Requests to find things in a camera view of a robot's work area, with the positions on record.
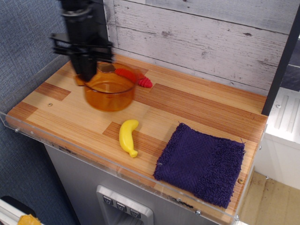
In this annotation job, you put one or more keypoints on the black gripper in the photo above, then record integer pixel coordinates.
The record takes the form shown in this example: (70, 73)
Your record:
(83, 43)

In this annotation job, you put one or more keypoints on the orange transparent bowl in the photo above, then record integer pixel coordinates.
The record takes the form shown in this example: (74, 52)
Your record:
(112, 88)

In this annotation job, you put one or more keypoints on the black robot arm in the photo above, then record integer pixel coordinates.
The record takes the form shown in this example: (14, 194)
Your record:
(80, 7)

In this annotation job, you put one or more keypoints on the yellow toy banana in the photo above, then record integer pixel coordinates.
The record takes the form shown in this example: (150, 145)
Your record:
(126, 137)

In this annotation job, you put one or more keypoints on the grey toy fridge cabinet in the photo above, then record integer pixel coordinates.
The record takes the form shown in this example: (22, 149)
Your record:
(80, 180)

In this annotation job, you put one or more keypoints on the silver dispenser button panel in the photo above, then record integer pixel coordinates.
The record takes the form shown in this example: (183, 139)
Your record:
(120, 210)

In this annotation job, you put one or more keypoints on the purple towel cloth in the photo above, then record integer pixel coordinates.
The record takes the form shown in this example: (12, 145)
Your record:
(202, 164)

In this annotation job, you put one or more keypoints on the white ribbed side unit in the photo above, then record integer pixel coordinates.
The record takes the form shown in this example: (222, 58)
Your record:
(278, 156)

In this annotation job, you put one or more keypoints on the dark left vertical post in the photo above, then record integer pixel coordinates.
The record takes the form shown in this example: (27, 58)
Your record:
(102, 23)

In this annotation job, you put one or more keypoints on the red handled metal spoon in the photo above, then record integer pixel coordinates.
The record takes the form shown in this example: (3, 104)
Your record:
(143, 80)

